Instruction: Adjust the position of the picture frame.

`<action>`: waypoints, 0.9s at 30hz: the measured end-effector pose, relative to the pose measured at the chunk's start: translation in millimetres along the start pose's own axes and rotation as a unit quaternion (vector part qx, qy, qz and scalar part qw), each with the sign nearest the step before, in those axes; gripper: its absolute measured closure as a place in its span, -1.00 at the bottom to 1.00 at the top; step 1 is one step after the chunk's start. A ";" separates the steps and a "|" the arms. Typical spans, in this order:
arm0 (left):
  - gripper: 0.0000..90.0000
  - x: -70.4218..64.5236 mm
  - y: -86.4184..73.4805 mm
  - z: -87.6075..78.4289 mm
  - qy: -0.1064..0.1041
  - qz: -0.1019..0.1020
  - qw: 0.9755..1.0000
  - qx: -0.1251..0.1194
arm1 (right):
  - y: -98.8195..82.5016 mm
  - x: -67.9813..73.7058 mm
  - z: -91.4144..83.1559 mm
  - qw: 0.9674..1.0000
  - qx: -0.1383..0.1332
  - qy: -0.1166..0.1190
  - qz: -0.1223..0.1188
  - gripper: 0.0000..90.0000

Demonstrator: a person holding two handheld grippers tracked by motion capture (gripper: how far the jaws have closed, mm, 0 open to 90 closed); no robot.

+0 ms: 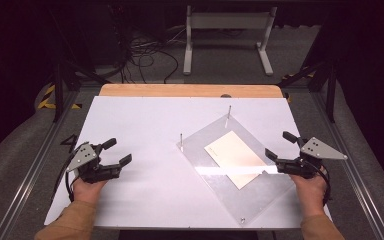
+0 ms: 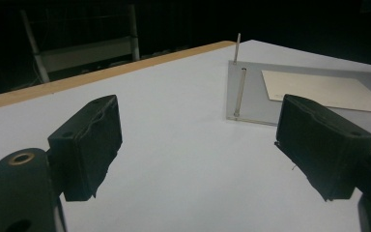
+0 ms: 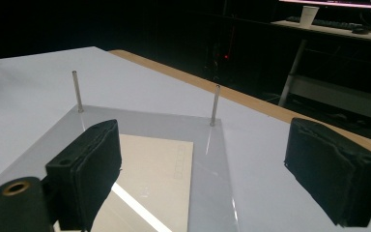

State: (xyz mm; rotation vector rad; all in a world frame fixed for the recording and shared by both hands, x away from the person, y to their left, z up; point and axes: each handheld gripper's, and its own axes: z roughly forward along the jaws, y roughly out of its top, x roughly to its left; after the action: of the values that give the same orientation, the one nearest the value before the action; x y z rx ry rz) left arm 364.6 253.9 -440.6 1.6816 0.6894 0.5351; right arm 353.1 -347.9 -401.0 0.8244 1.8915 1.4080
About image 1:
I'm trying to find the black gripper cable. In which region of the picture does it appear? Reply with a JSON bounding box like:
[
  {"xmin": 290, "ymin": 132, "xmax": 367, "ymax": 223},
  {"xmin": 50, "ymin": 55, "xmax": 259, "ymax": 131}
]
[
  {"xmin": 53, "ymin": 153, "xmax": 82, "ymax": 203},
  {"xmin": 313, "ymin": 165, "xmax": 333, "ymax": 207}
]

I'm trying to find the white board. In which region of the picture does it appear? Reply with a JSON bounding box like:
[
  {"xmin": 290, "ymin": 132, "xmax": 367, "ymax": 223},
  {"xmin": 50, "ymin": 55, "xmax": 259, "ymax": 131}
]
[{"xmin": 44, "ymin": 95, "xmax": 333, "ymax": 231}]

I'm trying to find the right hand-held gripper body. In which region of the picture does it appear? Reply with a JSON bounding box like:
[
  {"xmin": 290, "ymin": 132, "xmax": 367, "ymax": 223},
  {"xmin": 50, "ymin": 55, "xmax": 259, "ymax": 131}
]
[{"xmin": 275, "ymin": 136, "xmax": 349, "ymax": 180}]

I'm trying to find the person's right hand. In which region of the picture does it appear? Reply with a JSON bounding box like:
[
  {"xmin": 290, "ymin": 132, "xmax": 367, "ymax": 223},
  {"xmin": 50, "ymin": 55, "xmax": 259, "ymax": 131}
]
[{"xmin": 289, "ymin": 167, "xmax": 330, "ymax": 220}]

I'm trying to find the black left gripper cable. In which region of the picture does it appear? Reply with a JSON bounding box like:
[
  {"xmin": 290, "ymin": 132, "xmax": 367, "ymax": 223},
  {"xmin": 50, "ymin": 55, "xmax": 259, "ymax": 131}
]
[{"xmin": 53, "ymin": 153, "xmax": 82, "ymax": 203}]

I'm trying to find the white metal table frame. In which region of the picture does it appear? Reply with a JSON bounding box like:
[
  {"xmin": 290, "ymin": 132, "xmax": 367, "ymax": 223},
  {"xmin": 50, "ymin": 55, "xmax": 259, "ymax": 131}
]
[{"xmin": 182, "ymin": 4, "xmax": 278, "ymax": 77}]

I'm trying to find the beige envelope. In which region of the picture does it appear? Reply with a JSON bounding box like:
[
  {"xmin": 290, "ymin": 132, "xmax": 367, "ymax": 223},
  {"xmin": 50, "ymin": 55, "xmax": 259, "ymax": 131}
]
[{"xmin": 203, "ymin": 130, "xmax": 270, "ymax": 191}]

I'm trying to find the aluminium floor rail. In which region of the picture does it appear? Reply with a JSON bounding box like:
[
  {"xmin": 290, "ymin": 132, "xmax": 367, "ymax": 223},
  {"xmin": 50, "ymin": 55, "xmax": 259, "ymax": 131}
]
[
  {"xmin": 311, "ymin": 91, "xmax": 384, "ymax": 240},
  {"xmin": 0, "ymin": 89, "xmax": 81, "ymax": 240}
]

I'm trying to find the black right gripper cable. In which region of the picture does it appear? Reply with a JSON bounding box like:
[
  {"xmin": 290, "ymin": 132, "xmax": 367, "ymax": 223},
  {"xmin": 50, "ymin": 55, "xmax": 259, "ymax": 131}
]
[{"xmin": 313, "ymin": 165, "xmax": 333, "ymax": 207}]

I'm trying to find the yellow black hazard tape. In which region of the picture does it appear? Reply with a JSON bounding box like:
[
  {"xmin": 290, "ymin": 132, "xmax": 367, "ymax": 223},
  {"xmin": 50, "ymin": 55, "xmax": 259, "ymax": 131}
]
[
  {"xmin": 281, "ymin": 65, "xmax": 316, "ymax": 81},
  {"xmin": 36, "ymin": 84, "xmax": 83, "ymax": 111}
]

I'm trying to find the tangle of black floor cables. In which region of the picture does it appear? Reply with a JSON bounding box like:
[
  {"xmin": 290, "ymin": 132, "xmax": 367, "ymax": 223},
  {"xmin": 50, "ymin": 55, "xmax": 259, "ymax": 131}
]
[{"xmin": 111, "ymin": 24, "xmax": 181, "ymax": 85}]

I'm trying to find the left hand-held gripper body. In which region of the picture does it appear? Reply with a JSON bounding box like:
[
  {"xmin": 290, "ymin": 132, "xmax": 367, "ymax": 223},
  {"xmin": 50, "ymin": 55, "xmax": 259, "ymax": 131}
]
[{"xmin": 66, "ymin": 141, "xmax": 123, "ymax": 185}]

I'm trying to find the tall metal pin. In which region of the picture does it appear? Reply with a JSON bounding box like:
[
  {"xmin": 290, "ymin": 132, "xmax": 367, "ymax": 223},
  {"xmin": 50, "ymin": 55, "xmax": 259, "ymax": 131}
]
[{"xmin": 224, "ymin": 105, "xmax": 233, "ymax": 130}]

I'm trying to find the clear acrylic plate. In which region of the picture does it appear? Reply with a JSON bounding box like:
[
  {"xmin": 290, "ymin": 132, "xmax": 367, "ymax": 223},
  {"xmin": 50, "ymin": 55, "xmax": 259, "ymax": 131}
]
[{"xmin": 175, "ymin": 114, "xmax": 296, "ymax": 228}]

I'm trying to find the black metal stand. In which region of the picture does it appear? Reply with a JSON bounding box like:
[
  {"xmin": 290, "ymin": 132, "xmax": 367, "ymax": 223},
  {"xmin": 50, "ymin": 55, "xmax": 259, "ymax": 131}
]
[
  {"xmin": 277, "ymin": 59, "xmax": 340, "ymax": 124},
  {"xmin": 50, "ymin": 59, "xmax": 112, "ymax": 123}
]

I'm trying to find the person's left hand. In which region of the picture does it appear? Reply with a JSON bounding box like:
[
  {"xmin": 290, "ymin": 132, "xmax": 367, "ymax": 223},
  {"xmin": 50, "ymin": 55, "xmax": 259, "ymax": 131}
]
[{"xmin": 71, "ymin": 177, "xmax": 110, "ymax": 204}]

